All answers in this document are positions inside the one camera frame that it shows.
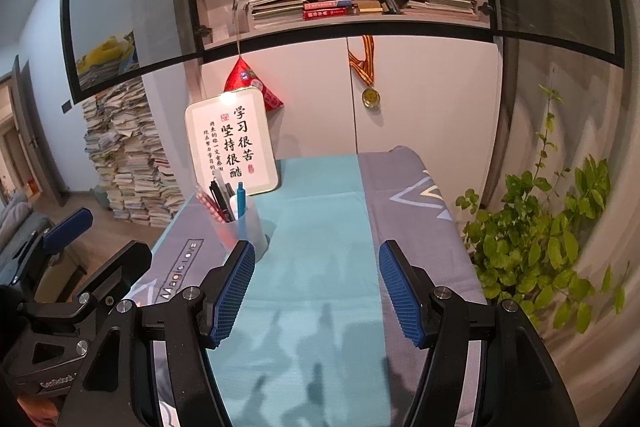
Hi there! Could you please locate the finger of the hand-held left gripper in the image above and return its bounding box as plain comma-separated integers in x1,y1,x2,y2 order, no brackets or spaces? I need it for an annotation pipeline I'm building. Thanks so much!
17,240,154,334
15,208,94,278

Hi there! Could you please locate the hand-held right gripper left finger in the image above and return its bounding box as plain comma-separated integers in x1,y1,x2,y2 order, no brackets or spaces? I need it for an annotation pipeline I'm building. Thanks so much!
70,240,257,427

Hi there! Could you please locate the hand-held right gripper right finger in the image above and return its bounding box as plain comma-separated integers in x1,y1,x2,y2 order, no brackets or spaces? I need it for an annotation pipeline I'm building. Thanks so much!
378,239,581,427

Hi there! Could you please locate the translucent plastic cup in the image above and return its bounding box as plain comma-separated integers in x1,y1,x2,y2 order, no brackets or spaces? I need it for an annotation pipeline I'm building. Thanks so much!
216,194,268,260

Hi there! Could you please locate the red checkered pen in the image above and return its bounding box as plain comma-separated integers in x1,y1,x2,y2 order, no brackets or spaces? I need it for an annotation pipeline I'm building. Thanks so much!
196,187,226,223

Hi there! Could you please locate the black pen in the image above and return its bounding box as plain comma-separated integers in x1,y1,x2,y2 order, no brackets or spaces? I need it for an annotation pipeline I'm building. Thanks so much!
209,179,233,223

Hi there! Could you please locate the grey sofa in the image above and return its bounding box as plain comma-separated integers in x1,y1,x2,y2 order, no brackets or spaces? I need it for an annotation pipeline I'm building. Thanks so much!
0,192,56,258

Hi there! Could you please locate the red cloth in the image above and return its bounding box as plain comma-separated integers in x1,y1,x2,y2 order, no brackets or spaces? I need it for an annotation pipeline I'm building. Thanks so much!
17,397,66,427

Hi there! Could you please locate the pile of stacked papers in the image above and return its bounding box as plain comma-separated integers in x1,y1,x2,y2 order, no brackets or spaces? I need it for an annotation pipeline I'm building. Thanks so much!
81,79,187,228

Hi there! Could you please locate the blue grey patterned tablecloth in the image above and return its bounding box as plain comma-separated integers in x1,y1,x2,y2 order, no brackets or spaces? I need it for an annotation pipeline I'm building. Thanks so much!
122,146,488,427

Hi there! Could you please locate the green leafy plant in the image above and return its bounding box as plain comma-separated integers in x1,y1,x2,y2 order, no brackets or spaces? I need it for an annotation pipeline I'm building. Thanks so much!
456,84,628,333

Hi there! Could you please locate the white calligraphy sign board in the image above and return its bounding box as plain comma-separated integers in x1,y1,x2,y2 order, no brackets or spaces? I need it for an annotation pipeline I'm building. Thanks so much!
185,89,280,198

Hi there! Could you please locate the yellow bag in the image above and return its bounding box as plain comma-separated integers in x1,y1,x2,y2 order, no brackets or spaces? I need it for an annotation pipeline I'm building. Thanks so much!
75,34,141,75

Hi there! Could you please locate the gold medal with striped ribbon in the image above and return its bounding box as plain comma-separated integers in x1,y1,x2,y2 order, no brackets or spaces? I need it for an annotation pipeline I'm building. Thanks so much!
347,35,382,108

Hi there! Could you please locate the red pyramid hanging ornament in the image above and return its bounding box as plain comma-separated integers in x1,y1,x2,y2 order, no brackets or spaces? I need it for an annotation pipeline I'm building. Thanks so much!
223,58,285,110

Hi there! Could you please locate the pile of pale booklets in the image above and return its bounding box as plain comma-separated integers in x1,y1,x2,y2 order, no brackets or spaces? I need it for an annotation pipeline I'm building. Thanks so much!
398,0,478,18
248,0,308,30

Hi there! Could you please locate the red book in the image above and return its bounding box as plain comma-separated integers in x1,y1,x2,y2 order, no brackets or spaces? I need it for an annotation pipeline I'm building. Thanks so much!
302,0,360,22

